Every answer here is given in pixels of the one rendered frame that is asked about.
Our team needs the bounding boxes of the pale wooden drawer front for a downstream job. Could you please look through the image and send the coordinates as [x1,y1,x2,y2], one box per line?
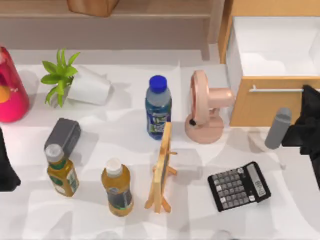
[229,75,320,128]

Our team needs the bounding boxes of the black calculator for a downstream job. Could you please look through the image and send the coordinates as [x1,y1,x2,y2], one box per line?
[207,161,272,213]

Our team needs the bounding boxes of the pink table fan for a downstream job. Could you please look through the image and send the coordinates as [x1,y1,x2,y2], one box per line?
[184,69,236,145]

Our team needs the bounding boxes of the pulled-out drawer white inside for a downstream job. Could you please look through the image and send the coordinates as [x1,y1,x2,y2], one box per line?
[225,15,320,87]

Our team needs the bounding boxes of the wooden framed blackboard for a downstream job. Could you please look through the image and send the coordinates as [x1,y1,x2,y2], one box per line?
[144,121,179,215]

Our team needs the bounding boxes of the blue-capped blue bottle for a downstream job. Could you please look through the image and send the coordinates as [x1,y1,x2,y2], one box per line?
[145,75,173,141]

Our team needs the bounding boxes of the wooden open shelves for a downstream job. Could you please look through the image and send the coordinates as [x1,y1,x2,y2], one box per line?
[0,0,227,62]

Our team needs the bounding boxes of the yellow bottle with white cap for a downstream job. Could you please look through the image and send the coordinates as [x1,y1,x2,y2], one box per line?
[101,157,135,218]

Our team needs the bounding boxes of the green plant in white pot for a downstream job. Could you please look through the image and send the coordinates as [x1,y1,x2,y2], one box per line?
[40,48,113,109]

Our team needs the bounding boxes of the dark grey box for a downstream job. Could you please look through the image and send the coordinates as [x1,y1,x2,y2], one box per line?
[44,117,82,161]

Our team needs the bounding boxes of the yellow bottle with grey cap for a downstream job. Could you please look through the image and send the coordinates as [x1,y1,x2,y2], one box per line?
[44,144,80,198]

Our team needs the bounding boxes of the brown basket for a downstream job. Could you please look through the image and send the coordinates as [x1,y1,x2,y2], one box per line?
[66,0,121,19]

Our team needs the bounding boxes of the pink bottle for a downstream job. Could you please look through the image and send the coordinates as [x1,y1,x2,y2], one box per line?
[0,46,31,124]

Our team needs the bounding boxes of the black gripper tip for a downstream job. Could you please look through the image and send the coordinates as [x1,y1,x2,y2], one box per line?
[0,127,22,193]

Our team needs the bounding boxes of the metal drawer handle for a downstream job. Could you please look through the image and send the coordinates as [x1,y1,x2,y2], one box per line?
[248,85,305,94]

